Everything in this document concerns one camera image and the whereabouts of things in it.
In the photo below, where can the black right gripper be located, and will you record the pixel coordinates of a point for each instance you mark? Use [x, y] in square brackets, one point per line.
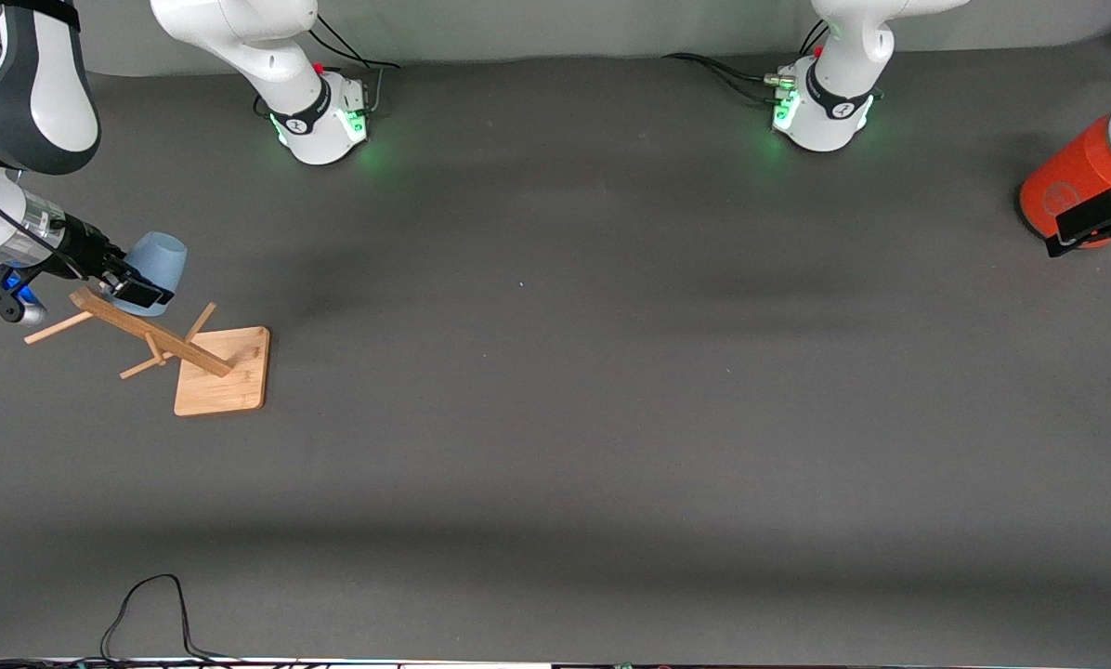
[87, 244]

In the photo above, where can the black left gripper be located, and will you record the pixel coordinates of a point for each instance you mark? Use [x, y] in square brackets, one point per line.
[1096, 217]

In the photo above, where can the light blue plastic cup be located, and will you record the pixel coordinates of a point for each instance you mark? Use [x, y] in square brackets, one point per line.
[161, 255]

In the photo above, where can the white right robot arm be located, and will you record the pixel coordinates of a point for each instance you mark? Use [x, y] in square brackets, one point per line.
[35, 102]

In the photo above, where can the orange soda can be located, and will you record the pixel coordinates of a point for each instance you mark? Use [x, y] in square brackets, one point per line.
[1076, 177]

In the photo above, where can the wooden mug rack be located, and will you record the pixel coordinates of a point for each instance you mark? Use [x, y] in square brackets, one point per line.
[221, 381]

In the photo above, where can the grey table mat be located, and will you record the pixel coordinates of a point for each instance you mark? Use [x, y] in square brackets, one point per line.
[611, 465]

